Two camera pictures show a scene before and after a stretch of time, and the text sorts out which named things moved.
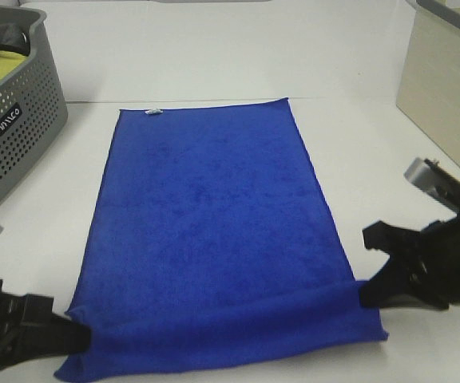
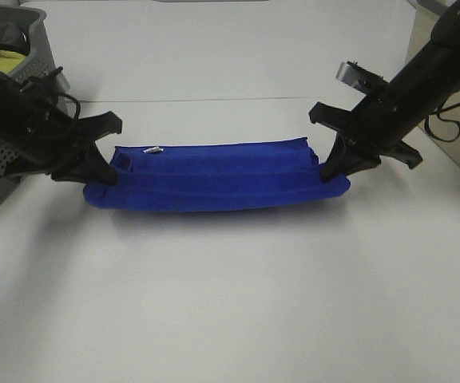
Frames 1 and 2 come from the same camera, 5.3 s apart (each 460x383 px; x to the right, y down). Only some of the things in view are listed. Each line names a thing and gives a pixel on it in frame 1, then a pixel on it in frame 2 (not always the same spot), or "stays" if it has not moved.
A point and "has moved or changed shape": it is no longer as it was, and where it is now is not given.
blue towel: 208,244 has moved or changed shape
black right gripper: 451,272 to 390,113
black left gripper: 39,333 to 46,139
